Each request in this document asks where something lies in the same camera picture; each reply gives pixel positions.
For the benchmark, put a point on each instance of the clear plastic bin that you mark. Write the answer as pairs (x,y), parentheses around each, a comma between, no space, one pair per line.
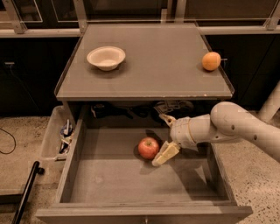
(58,136)

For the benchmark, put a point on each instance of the open grey top drawer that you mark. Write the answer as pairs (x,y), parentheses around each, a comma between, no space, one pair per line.
(105,180)

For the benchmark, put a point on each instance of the white bowl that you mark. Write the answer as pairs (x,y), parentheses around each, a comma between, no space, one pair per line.
(106,58)

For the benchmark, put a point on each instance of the dark clutter behind drawer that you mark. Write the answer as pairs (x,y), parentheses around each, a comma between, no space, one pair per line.
(102,109)

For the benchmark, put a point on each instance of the red apple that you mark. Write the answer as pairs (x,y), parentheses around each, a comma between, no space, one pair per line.
(148,147)

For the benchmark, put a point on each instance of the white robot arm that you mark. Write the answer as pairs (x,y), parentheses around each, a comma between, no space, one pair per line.
(226,121)

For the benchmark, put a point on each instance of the orange fruit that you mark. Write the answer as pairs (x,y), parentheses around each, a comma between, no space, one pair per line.
(211,61)

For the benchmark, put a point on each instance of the metal window railing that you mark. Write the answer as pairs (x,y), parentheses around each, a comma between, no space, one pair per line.
(71,18)

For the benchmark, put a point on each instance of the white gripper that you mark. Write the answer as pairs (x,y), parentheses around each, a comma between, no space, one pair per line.
(179,131)

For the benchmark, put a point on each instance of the grey cabinet with counter top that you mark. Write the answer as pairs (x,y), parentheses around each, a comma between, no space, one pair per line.
(163,62)

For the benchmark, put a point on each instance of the black metal bar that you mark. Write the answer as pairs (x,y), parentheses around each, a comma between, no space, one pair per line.
(35,170)

